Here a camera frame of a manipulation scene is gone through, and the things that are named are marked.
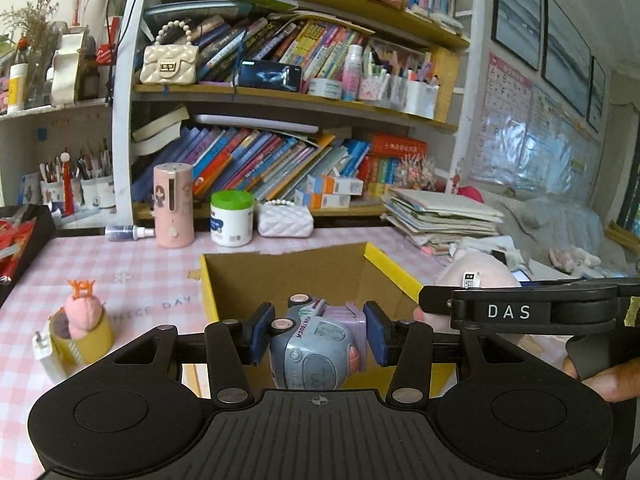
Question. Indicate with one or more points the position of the spray bottle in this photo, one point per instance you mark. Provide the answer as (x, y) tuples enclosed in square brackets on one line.
[(128, 233)]

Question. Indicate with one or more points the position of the white pen holder right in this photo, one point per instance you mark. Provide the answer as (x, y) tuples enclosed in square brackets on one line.
[(99, 192)]

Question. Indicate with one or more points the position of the white quilted purse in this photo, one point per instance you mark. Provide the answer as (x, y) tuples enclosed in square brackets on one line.
[(282, 218)]

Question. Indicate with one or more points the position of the row of leaning books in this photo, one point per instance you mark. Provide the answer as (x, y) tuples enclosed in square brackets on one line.
[(267, 163)]

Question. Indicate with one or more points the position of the person right hand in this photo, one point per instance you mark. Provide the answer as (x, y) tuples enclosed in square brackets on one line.
[(618, 383)]

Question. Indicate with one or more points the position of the orange white medicine box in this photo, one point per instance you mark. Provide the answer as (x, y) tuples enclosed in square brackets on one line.
[(326, 192)]

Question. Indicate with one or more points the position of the red tassel ornament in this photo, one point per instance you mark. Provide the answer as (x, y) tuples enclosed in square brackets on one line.
[(67, 185)]

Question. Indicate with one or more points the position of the toy car alarm clock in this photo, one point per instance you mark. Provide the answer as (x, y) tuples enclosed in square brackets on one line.
[(316, 346)]

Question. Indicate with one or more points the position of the white pen holder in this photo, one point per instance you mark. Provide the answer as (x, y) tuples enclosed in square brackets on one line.
[(99, 192), (54, 191)]

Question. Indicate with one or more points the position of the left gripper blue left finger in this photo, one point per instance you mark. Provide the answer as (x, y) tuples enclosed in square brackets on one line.
[(255, 334)]

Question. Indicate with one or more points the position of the pink humidifier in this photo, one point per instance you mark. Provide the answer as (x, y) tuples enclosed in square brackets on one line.
[(173, 205)]

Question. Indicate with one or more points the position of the yellow tape roll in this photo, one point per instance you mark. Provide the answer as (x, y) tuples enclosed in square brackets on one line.
[(86, 350)]

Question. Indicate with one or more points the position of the white jar green lid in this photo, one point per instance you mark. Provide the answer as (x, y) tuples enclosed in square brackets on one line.
[(231, 218)]

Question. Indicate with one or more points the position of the large pink plush pig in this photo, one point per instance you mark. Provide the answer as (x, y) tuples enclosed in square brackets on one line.
[(467, 270)]

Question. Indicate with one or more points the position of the small pink plush ball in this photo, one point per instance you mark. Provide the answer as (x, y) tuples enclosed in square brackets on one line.
[(83, 309)]

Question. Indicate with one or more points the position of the black electronic keyboard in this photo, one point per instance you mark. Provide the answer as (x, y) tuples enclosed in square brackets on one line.
[(44, 232)]

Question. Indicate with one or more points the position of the stack of papers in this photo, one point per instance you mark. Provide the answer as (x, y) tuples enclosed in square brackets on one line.
[(435, 221)]

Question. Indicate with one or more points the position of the yellow cardboard box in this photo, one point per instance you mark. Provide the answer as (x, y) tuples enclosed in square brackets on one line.
[(235, 285)]

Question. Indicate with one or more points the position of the black phone on shelf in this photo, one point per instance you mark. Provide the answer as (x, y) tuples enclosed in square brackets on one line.
[(259, 74)]

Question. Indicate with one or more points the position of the framed picture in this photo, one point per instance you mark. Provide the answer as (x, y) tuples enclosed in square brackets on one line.
[(517, 27)]

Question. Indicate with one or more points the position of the white charger plug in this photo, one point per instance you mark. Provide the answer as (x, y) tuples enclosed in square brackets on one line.
[(47, 356)]

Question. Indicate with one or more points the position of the pink checkered tablecloth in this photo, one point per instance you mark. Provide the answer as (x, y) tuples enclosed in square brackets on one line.
[(141, 285)]

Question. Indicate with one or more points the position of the white pen holder left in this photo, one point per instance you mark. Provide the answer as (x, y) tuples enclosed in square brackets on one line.
[(54, 191)]

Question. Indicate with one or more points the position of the wall chart poster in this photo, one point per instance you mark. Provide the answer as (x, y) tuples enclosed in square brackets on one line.
[(527, 142)]

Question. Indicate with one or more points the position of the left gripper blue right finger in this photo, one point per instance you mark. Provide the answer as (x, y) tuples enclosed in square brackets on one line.
[(382, 335)]

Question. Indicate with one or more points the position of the red decorations in plastic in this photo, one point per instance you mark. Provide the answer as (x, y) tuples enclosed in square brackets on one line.
[(14, 238)]

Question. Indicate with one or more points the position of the cream quilted handbag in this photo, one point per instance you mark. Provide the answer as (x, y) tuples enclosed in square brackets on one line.
[(170, 63)]

